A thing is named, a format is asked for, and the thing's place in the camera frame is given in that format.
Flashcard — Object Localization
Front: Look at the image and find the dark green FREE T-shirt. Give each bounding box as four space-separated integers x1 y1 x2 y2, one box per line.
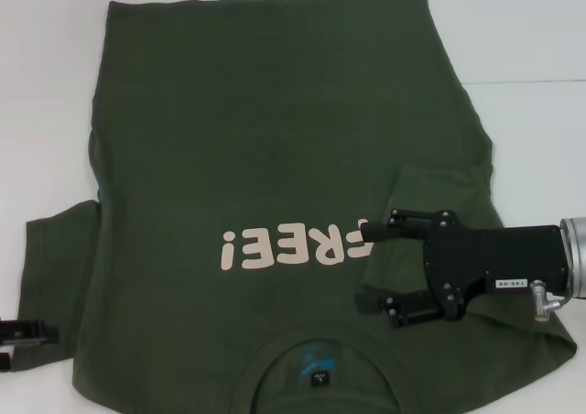
9 0 579 414

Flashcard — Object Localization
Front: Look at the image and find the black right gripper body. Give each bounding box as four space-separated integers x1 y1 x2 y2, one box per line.
424 209 572 321

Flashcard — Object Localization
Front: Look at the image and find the silver elbow plug right gripper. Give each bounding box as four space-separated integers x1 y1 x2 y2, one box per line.
529 280 576 325

